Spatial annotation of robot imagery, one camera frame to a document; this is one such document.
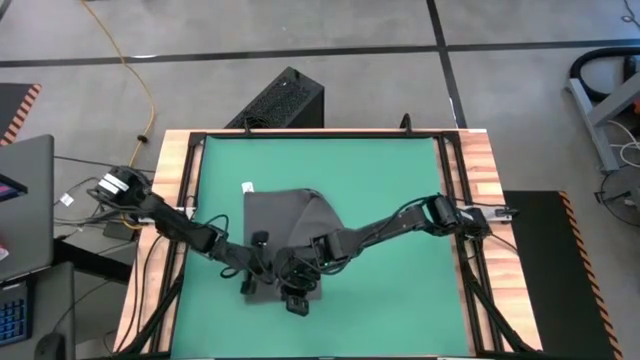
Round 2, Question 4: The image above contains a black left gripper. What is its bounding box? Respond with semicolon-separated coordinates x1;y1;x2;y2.
219;230;281;296

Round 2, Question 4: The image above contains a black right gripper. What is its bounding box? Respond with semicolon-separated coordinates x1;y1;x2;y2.
278;234;329;318

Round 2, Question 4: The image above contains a grey towel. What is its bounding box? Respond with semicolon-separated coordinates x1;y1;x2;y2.
241;181;347;307

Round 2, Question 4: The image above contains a green table mat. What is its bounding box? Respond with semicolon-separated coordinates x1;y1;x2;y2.
168;135;472;359

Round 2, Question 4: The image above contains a black power adapter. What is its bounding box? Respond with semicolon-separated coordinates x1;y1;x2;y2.
102;219;137;243

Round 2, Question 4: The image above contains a black computer tower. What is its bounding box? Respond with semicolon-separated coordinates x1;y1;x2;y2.
223;65;326;130

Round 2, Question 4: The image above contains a black computer mouse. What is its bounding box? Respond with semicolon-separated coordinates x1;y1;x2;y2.
33;332;67;360

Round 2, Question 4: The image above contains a grey laptop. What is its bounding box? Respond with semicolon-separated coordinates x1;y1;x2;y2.
0;133;76;360

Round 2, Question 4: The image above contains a black striped floor mat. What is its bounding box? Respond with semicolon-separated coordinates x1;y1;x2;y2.
502;189;624;360
0;82;43;147

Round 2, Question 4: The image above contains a backlit black keyboard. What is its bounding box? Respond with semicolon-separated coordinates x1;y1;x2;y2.
0;279;35;347

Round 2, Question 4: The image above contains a small display screen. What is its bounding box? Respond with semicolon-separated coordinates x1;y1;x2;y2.
0;172;29;204

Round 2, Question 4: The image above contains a round black stand base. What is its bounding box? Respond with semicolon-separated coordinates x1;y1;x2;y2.
597;164;640;232

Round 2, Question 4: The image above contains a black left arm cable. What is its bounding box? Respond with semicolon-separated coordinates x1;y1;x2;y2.
199;213;241;281

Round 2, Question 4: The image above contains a yellow cable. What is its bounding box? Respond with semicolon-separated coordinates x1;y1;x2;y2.
79;0;157;231

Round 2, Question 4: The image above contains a silver mounting bracket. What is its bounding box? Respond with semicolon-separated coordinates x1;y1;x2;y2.
492;203;519;222

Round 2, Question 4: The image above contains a grey metal bench frame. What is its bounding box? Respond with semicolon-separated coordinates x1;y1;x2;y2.
566;74;640;173

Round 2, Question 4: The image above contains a black vacuum hose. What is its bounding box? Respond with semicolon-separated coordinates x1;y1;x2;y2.
569;46;640;101

